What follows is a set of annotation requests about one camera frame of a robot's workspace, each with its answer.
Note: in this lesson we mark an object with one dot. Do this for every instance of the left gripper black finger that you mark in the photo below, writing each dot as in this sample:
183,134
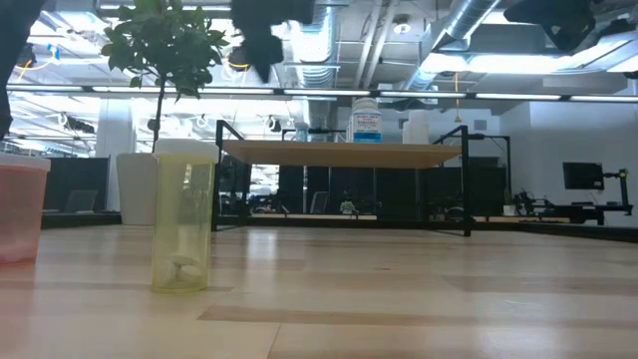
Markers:
265,57

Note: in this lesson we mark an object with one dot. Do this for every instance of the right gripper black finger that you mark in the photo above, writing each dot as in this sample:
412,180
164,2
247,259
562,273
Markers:
570,36

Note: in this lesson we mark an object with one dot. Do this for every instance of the yellow translucent pill bottle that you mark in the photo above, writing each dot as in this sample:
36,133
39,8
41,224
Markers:
182,224

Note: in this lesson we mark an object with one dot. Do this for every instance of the red translucent pill bottle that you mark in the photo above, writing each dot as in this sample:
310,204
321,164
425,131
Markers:
22,209

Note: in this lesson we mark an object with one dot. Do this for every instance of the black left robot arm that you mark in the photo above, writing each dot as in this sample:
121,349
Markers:
15,50

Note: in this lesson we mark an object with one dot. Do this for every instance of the black round ceiling fixture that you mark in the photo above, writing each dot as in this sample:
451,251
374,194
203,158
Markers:
236,59

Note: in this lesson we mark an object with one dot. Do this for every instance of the long ceiling strip light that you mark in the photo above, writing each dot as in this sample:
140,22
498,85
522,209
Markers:
45,88
326,93
236,91
518,97
421,95
603,99

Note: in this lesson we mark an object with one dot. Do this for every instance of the green leafy indoor tree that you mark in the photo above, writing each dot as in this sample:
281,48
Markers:
169,45

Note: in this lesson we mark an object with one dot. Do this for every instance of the black computer monitor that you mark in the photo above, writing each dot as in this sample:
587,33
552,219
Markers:
583,175

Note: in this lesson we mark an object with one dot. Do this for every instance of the background desk with equipment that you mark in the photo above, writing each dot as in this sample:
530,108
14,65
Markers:
563,209

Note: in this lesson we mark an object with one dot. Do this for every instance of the tall white planter pot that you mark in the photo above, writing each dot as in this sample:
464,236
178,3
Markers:
134,189

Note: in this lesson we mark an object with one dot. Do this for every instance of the black office partition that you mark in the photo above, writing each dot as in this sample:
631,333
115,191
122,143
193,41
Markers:
70,174

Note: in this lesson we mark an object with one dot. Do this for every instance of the silver spiral ceiling duct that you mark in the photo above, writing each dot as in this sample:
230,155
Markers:
319,50

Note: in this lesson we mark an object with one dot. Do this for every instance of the silver slanted ceiling duct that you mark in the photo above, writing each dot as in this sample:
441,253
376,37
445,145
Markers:
448,40

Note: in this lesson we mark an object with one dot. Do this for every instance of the wooden shelf black metal frame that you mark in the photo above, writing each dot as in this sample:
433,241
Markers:
339,153

